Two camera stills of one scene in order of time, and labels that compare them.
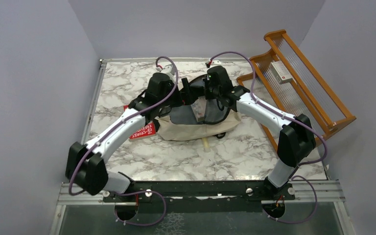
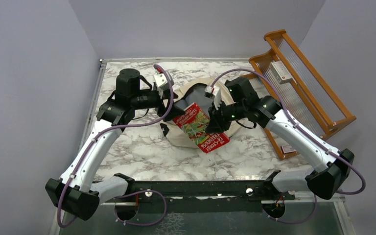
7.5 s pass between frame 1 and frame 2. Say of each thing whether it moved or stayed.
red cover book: moved
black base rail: stayed
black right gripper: moved
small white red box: stayed
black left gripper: moved
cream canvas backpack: moved
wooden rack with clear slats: stayed
